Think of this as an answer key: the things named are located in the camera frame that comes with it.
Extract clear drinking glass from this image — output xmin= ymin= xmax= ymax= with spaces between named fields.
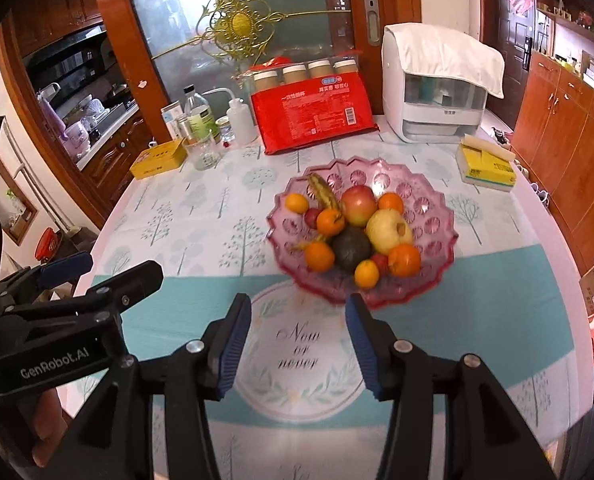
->
xmin=183 ymin=134 xmax=221 ymax=170

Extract small round mandarin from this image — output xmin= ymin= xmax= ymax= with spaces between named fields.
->
xmin=284 ymin=193 xmax=310 ymax=214

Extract brown spotted banana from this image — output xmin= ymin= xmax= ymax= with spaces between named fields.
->
xmin=307 ymin=172 xmax=340 ymax=210

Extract yellow tissue pack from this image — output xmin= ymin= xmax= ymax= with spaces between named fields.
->
xmin=455 ymin=134 xmax=517 ymax=192

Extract large orange mandarin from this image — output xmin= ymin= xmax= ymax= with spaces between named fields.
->
xmin=353 ymin=259 xmax=381 ymax=290

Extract white countertop appliance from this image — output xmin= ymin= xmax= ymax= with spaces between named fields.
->
xmin=382 ymin=36 xmax=491 ymax=143

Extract white plastic squeeze bottle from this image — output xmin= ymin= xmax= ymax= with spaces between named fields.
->
xmin=227 ymin=98 xmax=258 ymax=145

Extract patterned tablecloth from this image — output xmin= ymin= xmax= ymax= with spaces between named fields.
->
xmin=89 ymin=130 xmax=594 ymax=479

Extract dark green avocado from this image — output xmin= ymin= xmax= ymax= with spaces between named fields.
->
xmin=331 ymin=226 xmax=373 ymax=273

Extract red paper cup package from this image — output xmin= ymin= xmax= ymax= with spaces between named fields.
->
xmin=241 ymin=58 xmax=376 ymax=155

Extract white cloth cover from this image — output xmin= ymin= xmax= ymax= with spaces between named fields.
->
xmin=384 ymin=22 xmax=505 ymax=99

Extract wooden cabinet doors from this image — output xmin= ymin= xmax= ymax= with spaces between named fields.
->
xmin=510 ymin=52 xmax=594 ymax=273

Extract green label bottle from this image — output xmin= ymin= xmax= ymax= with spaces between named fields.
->
xmin=183 ymin=84 xmax=220 ymax=141

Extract yellow pear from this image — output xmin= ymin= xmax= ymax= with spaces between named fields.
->
xmin=365 ymin=209 xmax=413 ymax=256

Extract pink glass fruit plate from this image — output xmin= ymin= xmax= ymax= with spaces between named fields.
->
xmin=267 ymin=156 xmax=457 ymax=309

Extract dark red lychee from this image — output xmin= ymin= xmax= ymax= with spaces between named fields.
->
xmin=303 ymin=208 xmax=322 ymax=230

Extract person's left hand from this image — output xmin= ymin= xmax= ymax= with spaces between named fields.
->
xmin=32 ymin=389 xmax=72 ymax=467

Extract red apple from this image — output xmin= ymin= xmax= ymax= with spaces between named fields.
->
xmin=340 ymin=185 xmax=378 ymax=228

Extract gold ornament door decoration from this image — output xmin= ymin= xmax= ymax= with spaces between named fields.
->
xmin=151 ymin=0 xmax=351 ymax=64

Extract mandarin with dark mark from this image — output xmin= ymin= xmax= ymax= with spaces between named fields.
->
xmin=315 ymin=208 xmax=346 ymax=237

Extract yellow flat box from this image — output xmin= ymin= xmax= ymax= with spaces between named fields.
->
xmin=130 ymin=139 xmax=187 ymax=180

